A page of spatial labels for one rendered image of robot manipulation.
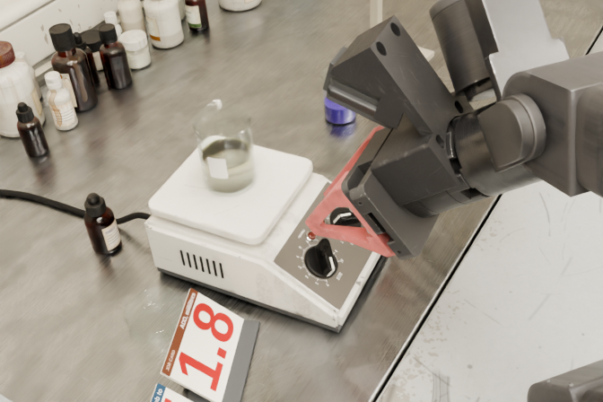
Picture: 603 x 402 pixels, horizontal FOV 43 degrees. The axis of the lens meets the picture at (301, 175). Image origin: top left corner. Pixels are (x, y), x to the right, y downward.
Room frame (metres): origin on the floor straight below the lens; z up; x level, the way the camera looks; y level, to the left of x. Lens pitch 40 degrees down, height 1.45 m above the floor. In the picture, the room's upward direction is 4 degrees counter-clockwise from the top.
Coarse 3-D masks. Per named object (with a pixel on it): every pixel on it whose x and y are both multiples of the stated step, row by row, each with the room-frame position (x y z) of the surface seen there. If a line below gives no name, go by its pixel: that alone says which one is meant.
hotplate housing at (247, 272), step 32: (160, 224) 0.52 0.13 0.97; (288, 224) 0.51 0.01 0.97; (160, 256) 0.52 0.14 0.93; (192, 256) 0.50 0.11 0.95; (224, 256) 0.48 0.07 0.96; (256, 256) 0.47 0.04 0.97; (224, 288) 0.48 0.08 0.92; (256, 288) 0.47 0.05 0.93; (288, 288) 0.45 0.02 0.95; (352, 288) 0.46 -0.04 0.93; (320, 320) 0.44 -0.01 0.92
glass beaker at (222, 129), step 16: (208, 112) 0.57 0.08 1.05; (224, 112) 0.58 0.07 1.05; (240, 112) 0.57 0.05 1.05; (208, 128) 0.57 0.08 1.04; (224, 128) 0.58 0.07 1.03; (240, 128) 0.57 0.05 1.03; (208, 144) 0.53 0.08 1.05; (224, 144) 0.53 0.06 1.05; (240, 144) 0.53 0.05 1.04; (208, 160) 0.53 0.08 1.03; (224, 160) 0.53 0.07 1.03; (240, 160) 0.53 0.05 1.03; (208, 176) 0.53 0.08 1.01; (224, 176) 0.53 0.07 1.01; (240, 176) 0.53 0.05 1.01; (256, 176) 0.55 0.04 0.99; (208, 192) 0.54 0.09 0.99; (224, 192) 0.53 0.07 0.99; (240, 192) 0.53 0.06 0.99
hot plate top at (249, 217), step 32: (192, 160) 0.59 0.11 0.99; (256, 160) 0.58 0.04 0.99; (288, 160) 0.58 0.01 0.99; (160, 192) 0.54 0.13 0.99; (192, 192) 0.54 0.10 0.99; (256, 192) 0.53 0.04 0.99; (288, 192) 0.53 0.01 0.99; (192, 224) 0.50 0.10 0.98; (224, 224) 0.49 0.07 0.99; (256, 224) 0.49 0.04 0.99
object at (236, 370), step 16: (240, 320) 0.45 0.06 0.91; (240, 336) 0.43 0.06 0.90; (256, 336) 0.43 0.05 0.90; (240, 352) 0.42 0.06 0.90; (224, 368) 0.40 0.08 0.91; (240, 368) 0.40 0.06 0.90; (224, 384) 0.38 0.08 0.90; (240, 384) 0.38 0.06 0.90; (192, 400) 0.37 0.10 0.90; (208, 400) 0.37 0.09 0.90; (224, 400) 0.37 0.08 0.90; (240, 400) 0.37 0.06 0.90
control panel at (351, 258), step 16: (320, 192) 0.55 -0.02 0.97; (304, 224) 0.51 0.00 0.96; (288, 240) 0.49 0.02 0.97; (304, 240) 0.49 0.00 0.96; (336, 240) 0.50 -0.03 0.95; (288, 256) 0.47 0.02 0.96; (304, 256) 0.48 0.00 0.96; (336, 256) 0.49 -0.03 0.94; (352, 256) 0.49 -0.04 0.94; (368, 256) 0.50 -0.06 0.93; (288, 272) 0.46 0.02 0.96; (304, 272) 0.46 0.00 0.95; (336, 272) 0.47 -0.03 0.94; (352, 272) 0.48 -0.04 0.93; (320, 288) 0.45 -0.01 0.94; (336, 288) 0.46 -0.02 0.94; (336, 304) 0.44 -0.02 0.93
